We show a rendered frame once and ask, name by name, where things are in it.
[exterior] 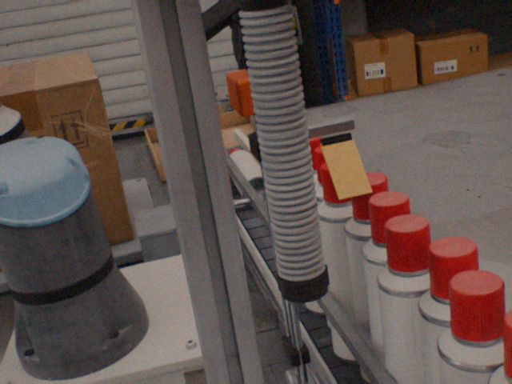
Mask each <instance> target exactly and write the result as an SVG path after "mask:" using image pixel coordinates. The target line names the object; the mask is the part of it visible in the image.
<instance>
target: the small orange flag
mask: <svg viewBox="0 0 512 384"><path fill-rule="evenodd" d="M320 147H321V148H322V152H323V155H324V158H325V160H326V164H327V167H328V170H329V172H330V176H331V178H332V181H333V184H334V188H335V190H336V193H337V196H338V199H339V200H342V199H345V198H352V197H355V196H359V195H363V194H369V193H372V192H373V191H372V189H371V186H370V183H369V180H368V178H367V176H366V172H365V170H364V167H363V164H362V161H361V159H360V156H359V153H358V150H357V147H356V145H355V143H354V139H353V137H352V135H351V133H345V134H339V135H335V136H330V137H327V138H320Z"/></svg>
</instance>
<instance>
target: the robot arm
mask: <svg viewBox="0 0 512 384"><path fill-rule="evenodd" d="M240 11H241V9H240V8H239V6H238V5H237V4H236V2H235V1H234V0H219V1H218V2H216V3H215V4H214V5H213V6H212V7H211V8H209V9H208V10H206V11H205V12H204V13H202V20H203V25H204V30H205V35H206V42H208V41H209V40H211V39H212V37H214V36H215V35H216V34H218V33H219V32H221V31H222V30H224V29H225V28H226V27H228V26H229V27H230V28H231V29H232V31H231V38H232V45H233V50H234V57H235V60H236V62H237V64H238V70H244V68H243V62H242V57H243V56H244V54H245V53H246V52H247V50H245V49H244V45H245V44H246V42H244V41H243V39H242V38H243V36H244V35H245V34H243V33H242V28H243V27H244V26H242V25H241V24H240V21H241V20H242V19H243V18H241V17H239V12H240ZM0 267H1V268H2V272H3V274H4V276H5V279H6V282H7V284H8V287H9V289H10V292H11V294H12V297H13V299H14V325H15V349H16V352H17V355H18V358H19V360H20V363H21V364H22V368H23V369H24V371H25V372H27V373H28V375H30V376H32V377H34V378H38V379H41V380H47V381H62V380H70V379H74V378H80V377H84V376H87V375H89V374H93V373H96V372H98V371H100V370H103V369H105V368H107V367H108V366H111V365H113V364H115V363H116V362H118V361H119V360H121V359H123V358H124V357H125V356H127V355H128V354H129V353H130V352H131V351H132V350H134V349H135V348H136V347H137V346H138V345H139V343H140V342H141V341H142V340H143V339H144V337H145V336H146V333H147V331H148V329H149V324H150V320H149V317H148V313H147V311H146V307H145V304H144V301H143V300H142V298H141V297H140V295H139V294H138V292H137V291H136V290H135V289H134V288H133V287H132V285H131V284H130V283H129V281H128V280H127V279H126V277H125V276H124V274H123V273H122V272H121V271H120V269H119V268H118V267H117V266H116V264H115V261H114V257H113V255H112V252H111V248H110V244H109V242H108V239H107V236H106V232H105V229H104V226H103V224H102V220H101V217H100V214H99V212H98V207H97V204H96V201H95V199H94V195H93V192H92V189H91V186H90V176H89V173H88V170H87V168H86V166H85V165H84V163H83V162H82V160H81V157H80V155H79V153H78V151H77V150H76V149H75V147H74V146H72V145H71V144H70V143H68V142H67V141H65V140H62V139H60V138H52V137H43V138H37V137H32V138H31V137H30V135H29V133H28V130H27V128H26V126H25V124H24V122H23V120H22V117H21V115H20V113H19V112H17V111H15V110H12V109H10V108H7V107H5V106H3V105H2V104H1V103H0Z"/></svg>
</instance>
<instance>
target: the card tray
mask: <svg viewBox="0 0 512 384"><path fill-rule="evenodd" d="M219 119H220V124H221V129H222V138H223V143H224V148H225V149H226V148H231V147H234V146H240V144H239V143H238V142H237V140H236V139H235V137H234V130H236V129H240V131H241V132H243V133H244V135H245V136H246V137H247V138H248V134H250V133H254V132H255V128H254V120H253V118H252V115H251V116H248V117H242V116H241V115H240V114H239V113H238V112H237V111H232V112H228V113H224V114H220V115H219ZM144 131H145V135H146V141H147V145H148V147H149V150H150V154H151V156H152V159H153V161H154V164H155V167H156V170H157V172H158V176H159V177H160V180H161V182H166V174H165V170H164V165H163V161H162V154H161V150H160V146H159V142H158V135H157V131H156V127H154V128H149V129H145V130H144Z"/></svg>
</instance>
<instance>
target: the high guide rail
mask: <svg viewBox="0 0 512 384"><path fill-rule="evenodd" d="M225 152H226V150H225ZM226 161H227V166H228V171H229V173H230V175H231V176H232V178H233V179H234V180H235V181H236V183H237V184H238V186H239V188H240V189H241V191H242V192H243V193H244V195H245V196H246V197H248V196H250V200H251V205H252V207H253V208H254V210H255V211H256V213H257V214H258V216H259V217H260V219H261V220H262V222H263V223H264V225H265V226H266V228H267V229H268V231H269V232H270V224H269V219H268V213H267V208H266V204H265V203H264V202H263V200H262V199H261V198H260V197H259V195H258V194H257V192H256V191H255V190H254V188H253V187H252V185H251V184H250V183H249V182H248V180H247V179H246V177H245V176H244V174H243V173H242V172H241V171H240V169H239V168H238V166H237V165H236V164H235V162H234V161H233V159H232V158H231V156H229V154H228V153H227V152H226ZM316 302H317V303H318V304H319V306H320V307H321V309H322V311H323V312H324V314H325V315H326V316H327V318H328V319H329V321H330V323H331V324H332V326H333V327H334V328H335V330H336V331H337V332H338V334H339V336H340V337H341V339H342V340H343V341H344V343H345V344H346V346H347V348H348V349H349V351H350V352H351V353H352V355H353V356H354V358H355V360H356V361H357V362H358V364H359V365H360V367H361V368H362V370H363V371H364V373H365V374H366V376H367V377H368V379H369V380H370V382H371V383H372V384H396V382H395V381H394V380H393V379H392V377H391V376H390V375H389V373H388V372H387V370H386V369H385V367H384V366H383V365H382V364H381V362H380V361H379V360H378V358H377V357H376V355H375V354H374V352H373V351H372V349H371V348H370V347H369V346H368V345H367V343H366V341H365V340H364V339H363V337H362V336H361V335H360V333H359V332H358V331H357V329H356V328H355V327H354V325H353V324H352V322H351V321H350V320H349V319H348V317H347V316H346V314H345V313H344V311H343V310H342V308H341V307H340V306H339V304H337V302H336V301H335V299H334V298H333V296H332V295H331V294H330V292H329V291H327V293H326V295H324V296H323V297H322V298H320V299H318V300H316Z"/></svg>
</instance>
